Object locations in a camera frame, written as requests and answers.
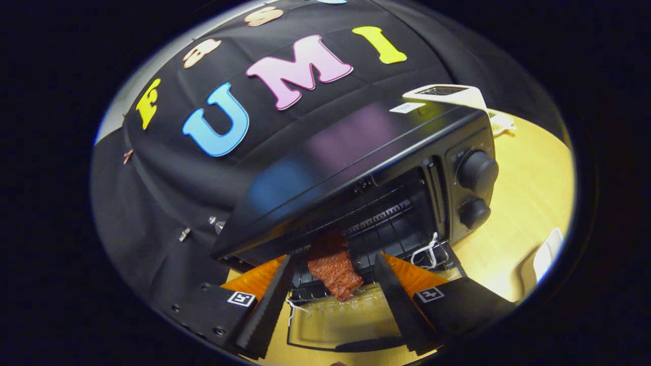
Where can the red meat patty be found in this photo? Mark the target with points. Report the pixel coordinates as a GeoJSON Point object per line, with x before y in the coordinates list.
{"type": "Point", "coordinates": [333, 269]}

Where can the silver cloth clip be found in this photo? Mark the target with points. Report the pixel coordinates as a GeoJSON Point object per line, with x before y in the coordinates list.
{"type": "Point", "coordinates": [184, 234]}

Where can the white chair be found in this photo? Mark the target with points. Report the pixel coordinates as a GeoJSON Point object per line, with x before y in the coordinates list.
{"type": "Point", "coordinates": [546, 254]}

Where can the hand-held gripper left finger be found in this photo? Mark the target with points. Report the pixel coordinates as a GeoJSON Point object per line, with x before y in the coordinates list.
{"type": "Point", "coordinates": [269, 312]}

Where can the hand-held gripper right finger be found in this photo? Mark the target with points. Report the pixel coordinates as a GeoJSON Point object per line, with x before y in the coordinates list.
{"type": "Point", "coordinates": [396, 310]}

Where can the clear plastic bottle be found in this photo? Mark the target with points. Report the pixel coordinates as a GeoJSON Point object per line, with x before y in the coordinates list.
{"type": "Point", "coordinates": [217, 224]}

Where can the white divided snack dish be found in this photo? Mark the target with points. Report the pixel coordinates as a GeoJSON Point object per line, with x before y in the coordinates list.
{"type": "Point", "coordinates": [501, 124]}

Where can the black backdrop cloth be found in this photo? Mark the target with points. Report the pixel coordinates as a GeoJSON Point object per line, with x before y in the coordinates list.
{"type": "Point", "coordinates": [168, 188]}

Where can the white toaster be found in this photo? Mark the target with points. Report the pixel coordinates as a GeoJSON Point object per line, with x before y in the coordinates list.
{"type": "Point", "coordinates": [457, 96]}

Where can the black toaster oven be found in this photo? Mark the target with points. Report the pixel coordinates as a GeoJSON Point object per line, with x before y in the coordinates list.
{"type": "Point", "coordinates": [346, 152]}

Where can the red cloth clip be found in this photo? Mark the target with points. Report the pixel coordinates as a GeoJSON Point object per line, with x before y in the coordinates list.
{"type": "Point", "coordinates": [127, 156]}

